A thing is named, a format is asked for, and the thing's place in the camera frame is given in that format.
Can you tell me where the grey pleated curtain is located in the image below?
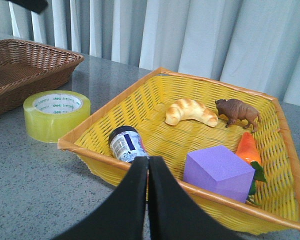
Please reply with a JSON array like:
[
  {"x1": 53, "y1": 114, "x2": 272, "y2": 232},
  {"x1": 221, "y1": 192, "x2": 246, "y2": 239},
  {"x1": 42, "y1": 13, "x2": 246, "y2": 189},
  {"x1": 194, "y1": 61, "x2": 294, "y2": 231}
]
[{"x1": 0, "y1": 0, "x2": 300, "y2": 106}]

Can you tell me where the brown wicker basket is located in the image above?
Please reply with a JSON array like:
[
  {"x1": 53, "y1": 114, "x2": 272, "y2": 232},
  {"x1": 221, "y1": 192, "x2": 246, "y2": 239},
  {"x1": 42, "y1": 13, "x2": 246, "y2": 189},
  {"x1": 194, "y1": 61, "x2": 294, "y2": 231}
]
[{"x1": 0, "y1": 39, "x2": 84, "y2": 115}]

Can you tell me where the orange toy carrot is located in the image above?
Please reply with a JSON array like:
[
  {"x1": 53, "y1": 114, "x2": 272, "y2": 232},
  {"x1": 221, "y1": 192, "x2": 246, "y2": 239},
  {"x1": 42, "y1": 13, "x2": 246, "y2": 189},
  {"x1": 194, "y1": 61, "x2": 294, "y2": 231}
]
[{"x1": 235, "y1": 131, "x2": 268, "y2": 206}]

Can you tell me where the purple foam block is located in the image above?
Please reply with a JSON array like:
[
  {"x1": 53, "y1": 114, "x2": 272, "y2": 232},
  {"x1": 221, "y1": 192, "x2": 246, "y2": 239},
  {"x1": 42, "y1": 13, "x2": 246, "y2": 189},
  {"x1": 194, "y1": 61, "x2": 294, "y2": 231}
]
[{"x1": 183, "y1": 145, "x2": 255, "y2": 203}]

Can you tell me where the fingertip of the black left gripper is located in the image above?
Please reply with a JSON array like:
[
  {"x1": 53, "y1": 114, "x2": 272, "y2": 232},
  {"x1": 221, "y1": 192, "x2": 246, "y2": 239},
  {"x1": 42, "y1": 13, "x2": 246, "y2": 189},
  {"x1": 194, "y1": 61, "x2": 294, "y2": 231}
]
[{"x1": 8, "y1": 0, "x2": 48, "y2": 14}]

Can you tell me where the yellow packing tape roll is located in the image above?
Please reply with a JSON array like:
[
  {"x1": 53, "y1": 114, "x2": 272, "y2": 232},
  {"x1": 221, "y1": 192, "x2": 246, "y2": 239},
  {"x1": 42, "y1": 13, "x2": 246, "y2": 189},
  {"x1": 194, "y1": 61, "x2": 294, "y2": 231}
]
[{"x1": 23, "y1": 90, "x2": 91, "y2": 143}]

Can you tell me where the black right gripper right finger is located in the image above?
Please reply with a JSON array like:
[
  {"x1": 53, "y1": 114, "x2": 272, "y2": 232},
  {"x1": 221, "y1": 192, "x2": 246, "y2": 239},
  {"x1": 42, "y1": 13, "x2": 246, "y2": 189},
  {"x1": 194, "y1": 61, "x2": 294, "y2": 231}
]
[{"x1": 148, "y1": 156, "x2": 241, "y2": 240}]

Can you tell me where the small black-lidded jar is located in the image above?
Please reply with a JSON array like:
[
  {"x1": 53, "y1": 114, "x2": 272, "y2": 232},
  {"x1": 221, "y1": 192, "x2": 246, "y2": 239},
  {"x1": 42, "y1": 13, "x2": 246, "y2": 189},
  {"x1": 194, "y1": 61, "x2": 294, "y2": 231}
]
[{"x1": 108, "y1": 125, "x2": 150, "y2": 163}]

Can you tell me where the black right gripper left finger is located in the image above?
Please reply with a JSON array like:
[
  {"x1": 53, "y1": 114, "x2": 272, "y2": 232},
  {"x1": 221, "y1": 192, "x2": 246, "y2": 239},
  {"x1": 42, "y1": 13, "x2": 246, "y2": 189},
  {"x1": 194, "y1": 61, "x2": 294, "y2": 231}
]
[{"x1": 55, "y1": 156, "x2": 149, "y2": 240}]

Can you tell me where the toy croissant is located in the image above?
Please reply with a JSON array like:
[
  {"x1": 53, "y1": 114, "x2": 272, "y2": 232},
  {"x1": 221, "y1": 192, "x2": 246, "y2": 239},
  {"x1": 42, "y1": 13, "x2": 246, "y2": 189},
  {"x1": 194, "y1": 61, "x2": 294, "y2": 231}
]
[{"x1": 165, "y1": 98, "x2": 218, "y2": 127}]

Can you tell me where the yellow woven basket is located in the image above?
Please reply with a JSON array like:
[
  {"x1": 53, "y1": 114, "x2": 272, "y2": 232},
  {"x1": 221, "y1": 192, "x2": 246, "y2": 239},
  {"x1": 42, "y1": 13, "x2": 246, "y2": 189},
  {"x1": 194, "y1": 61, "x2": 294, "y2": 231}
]
[{"x1": 57, "y1": 68, "x2": 300, "y2": 235}]

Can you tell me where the brown toy bison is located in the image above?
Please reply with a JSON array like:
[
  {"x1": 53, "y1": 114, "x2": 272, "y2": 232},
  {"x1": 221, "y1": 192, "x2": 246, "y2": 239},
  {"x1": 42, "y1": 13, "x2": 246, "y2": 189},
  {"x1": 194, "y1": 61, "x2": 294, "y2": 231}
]
[{"x1": 215, "y1": 99, "x2": 261, "y2": 133}]

